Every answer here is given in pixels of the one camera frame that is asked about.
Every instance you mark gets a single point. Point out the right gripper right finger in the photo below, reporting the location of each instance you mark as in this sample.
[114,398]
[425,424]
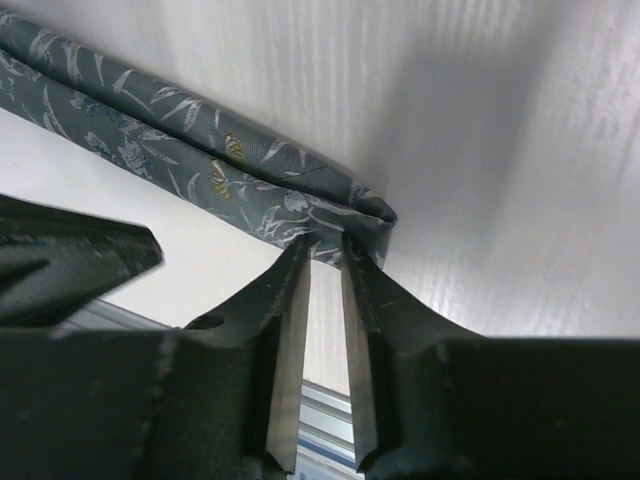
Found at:
[433,400]

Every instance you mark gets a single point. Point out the blue-grey floral tie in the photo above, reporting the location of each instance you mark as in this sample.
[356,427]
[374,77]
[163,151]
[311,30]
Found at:
[254,181]

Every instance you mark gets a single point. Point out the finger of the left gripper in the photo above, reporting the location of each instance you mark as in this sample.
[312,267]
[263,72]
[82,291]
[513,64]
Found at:
[56,261]

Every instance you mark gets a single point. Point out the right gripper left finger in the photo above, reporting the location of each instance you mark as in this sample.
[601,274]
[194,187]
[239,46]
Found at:
[218,399]

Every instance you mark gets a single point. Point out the aluminium mounting rail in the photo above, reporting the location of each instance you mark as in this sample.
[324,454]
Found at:
[325,448]

